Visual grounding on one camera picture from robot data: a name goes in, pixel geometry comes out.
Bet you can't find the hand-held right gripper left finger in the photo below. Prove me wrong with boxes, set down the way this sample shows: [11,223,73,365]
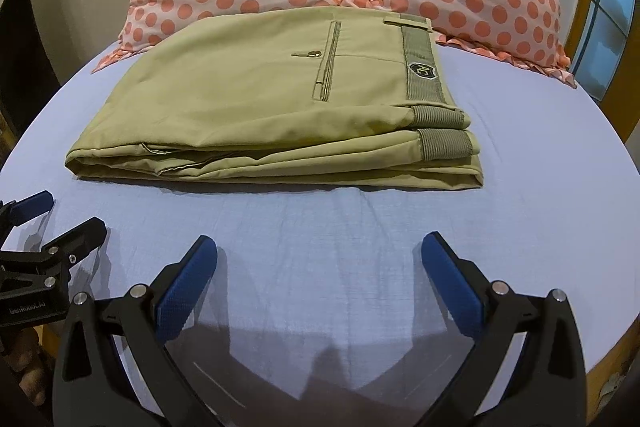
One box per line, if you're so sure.
[52,235,237,427]

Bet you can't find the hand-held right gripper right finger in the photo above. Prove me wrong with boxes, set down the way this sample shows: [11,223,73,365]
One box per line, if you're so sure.
[400,232,587,427]

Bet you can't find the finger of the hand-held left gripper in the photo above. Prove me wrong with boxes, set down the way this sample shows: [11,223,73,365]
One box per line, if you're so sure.
[31,216,108,294]
[0,190,55,250]

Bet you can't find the khaki pants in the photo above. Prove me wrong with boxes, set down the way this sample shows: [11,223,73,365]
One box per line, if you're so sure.
[65,5,486,192]

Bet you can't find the person's left hand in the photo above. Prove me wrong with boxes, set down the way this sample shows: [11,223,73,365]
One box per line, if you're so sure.
[7,332,55,408]

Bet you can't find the lavender bed sheet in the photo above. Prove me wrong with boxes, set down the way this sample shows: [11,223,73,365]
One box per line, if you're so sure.
[0,39,632,427]

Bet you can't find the floral patterned cloth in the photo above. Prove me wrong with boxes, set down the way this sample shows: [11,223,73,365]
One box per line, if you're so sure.
[586,352,632,427]

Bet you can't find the yellow framed window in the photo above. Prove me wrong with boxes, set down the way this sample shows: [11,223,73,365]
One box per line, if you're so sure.
[555,0,640,145]

